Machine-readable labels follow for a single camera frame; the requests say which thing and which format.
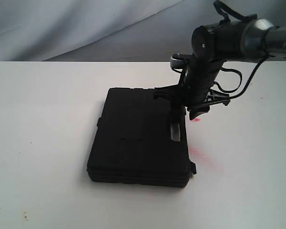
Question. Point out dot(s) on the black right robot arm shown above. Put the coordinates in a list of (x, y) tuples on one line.
[(256, 41)]

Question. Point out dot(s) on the black plastic tool case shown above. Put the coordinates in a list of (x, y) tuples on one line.
[(133, 143)]

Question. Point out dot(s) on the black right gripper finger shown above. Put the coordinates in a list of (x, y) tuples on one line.
[(195, 112), (176, 113)]

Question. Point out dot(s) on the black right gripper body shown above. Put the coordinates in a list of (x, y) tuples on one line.
[(179, 96)]

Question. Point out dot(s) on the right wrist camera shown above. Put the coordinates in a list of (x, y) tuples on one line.
[(179, 61)]

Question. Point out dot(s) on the white backdrop cloth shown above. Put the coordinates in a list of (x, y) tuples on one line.
[(100, 30)]

